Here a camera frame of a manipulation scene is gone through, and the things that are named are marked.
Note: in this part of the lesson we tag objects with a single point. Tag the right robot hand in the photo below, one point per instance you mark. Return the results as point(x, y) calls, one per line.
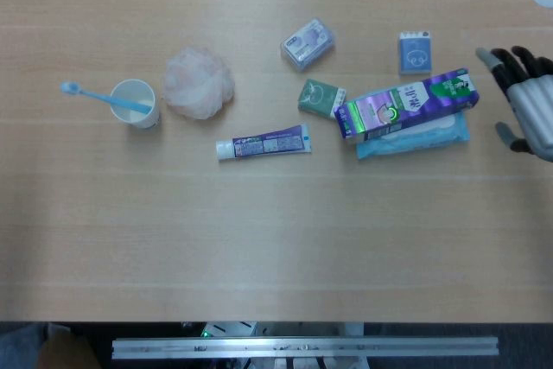
point(533, 101)

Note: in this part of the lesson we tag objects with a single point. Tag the purple toothpaste box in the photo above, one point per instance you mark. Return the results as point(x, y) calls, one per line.
point(406, 105)

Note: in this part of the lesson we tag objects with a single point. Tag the purple toothpaste tube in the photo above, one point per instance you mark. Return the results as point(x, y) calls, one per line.
point(263, 144)

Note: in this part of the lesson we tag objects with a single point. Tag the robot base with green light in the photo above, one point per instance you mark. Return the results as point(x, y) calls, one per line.
point(224, 329)

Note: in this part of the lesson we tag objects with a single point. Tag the blue cartoon wet wipes pack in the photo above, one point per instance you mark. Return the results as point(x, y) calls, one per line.
point(427, 133)

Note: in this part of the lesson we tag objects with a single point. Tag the blue tissue pack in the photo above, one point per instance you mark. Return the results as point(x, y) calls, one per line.
point(415, 52)

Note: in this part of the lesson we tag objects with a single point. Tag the green tissue pack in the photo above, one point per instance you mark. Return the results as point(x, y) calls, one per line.
point(319, 97)

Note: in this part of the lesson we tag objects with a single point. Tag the pink mesh bath sponge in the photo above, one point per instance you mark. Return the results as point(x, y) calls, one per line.
point(196, 82)

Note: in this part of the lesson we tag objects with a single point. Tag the white plastic cup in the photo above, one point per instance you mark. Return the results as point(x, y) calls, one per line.
point(137, 105)

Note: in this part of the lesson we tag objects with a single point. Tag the blue toothbrush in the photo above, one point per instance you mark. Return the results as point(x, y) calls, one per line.
point(93, 94)

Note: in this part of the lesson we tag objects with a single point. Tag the aluminium profile rail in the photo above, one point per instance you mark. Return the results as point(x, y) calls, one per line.
point(302, 346)

